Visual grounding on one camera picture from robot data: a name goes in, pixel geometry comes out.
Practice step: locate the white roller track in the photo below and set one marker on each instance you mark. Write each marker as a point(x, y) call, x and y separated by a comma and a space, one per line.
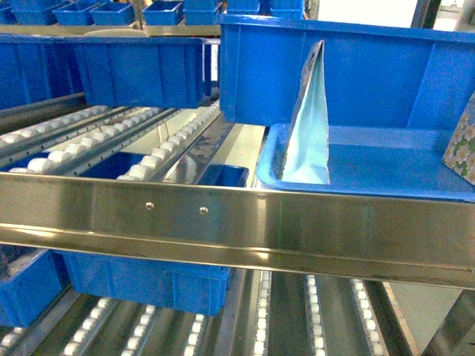
point(116, 132)

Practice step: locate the large blue bin behind tray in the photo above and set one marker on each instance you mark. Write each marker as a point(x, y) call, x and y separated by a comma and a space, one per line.
point(375, 76)

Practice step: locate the blue bin upper left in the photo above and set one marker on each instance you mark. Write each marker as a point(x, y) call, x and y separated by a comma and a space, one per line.
point(163, 72)

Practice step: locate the light blue plastic tray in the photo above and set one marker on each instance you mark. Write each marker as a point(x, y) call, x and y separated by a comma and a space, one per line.
point(385, 162)

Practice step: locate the stainless steel rack rail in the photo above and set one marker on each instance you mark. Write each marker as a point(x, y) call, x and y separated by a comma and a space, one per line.
point(370, 238)

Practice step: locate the blue bin lower shelf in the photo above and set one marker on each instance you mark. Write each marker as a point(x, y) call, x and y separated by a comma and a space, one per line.
point(186, 287)

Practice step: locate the blue bin lower left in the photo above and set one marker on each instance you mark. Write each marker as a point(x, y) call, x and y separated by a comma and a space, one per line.
point(27, 293)

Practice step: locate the flower gift bag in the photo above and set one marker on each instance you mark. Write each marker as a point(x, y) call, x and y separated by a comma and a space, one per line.
point(459, 154)
point(307, 150)

